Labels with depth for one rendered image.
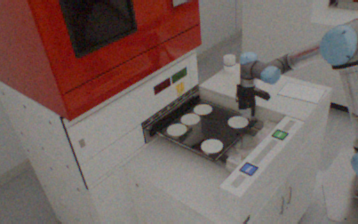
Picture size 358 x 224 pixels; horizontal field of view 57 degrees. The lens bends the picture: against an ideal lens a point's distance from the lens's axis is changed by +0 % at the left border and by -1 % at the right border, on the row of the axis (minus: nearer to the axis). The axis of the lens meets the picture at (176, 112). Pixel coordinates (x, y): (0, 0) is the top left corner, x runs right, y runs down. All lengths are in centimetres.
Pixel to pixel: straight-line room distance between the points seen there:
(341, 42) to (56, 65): 92
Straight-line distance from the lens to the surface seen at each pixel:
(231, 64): 196
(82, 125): 139
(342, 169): 162
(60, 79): 122
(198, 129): 165
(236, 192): 126
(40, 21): 115
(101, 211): 170
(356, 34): 117
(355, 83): 120
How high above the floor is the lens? 190
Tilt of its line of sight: 34 degrees down
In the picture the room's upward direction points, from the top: 7 degrees counter-clockwise
